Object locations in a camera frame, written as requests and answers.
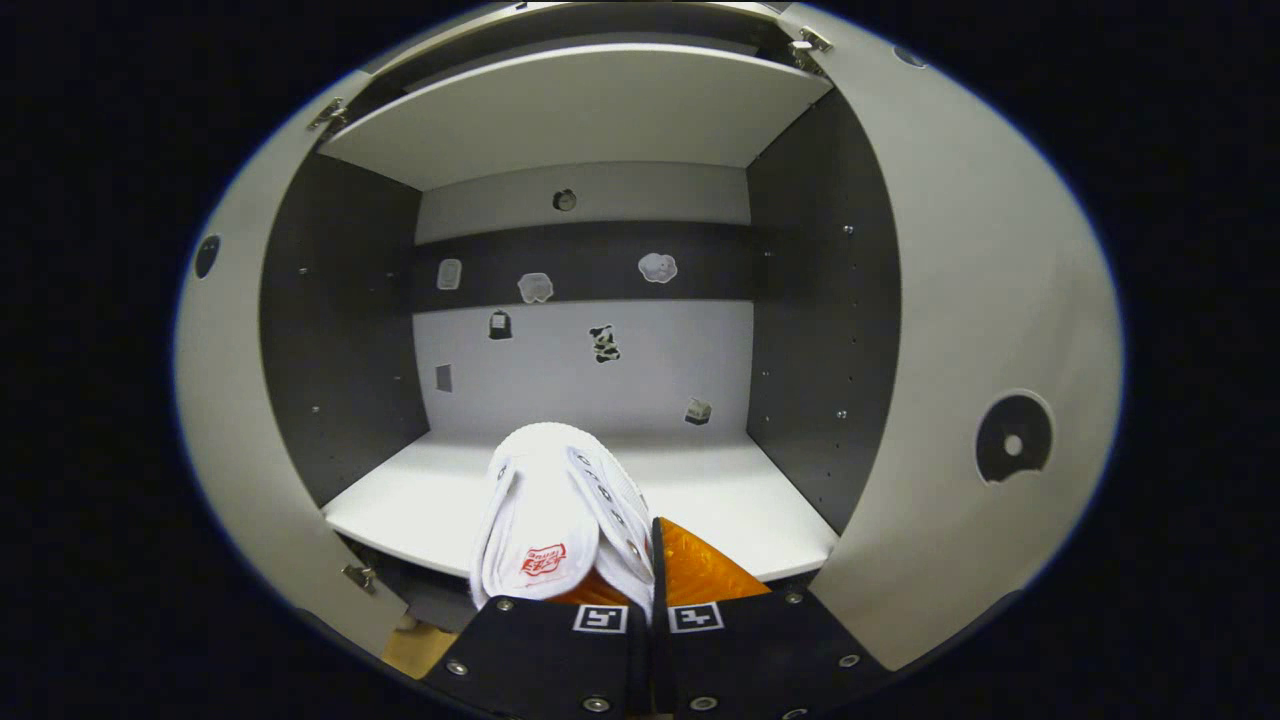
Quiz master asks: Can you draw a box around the white canvas shoe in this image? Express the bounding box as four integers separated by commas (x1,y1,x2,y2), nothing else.
468,422,657,616

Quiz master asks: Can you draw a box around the white cabinet shelf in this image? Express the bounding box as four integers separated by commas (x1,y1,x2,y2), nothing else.
322,430,839,583
318,43,834,191

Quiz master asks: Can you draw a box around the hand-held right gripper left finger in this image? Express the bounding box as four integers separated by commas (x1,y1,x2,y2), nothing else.
420,570,653,720

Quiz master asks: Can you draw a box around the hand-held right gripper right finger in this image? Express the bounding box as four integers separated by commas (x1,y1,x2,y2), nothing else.
650,517,893,720

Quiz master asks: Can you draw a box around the white shoe cabinet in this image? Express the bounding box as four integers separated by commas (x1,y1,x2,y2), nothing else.
260,0,903,641

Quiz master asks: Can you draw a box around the white cabinet door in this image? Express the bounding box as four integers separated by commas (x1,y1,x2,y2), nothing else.
780,5,1126,673
175,70,423,661

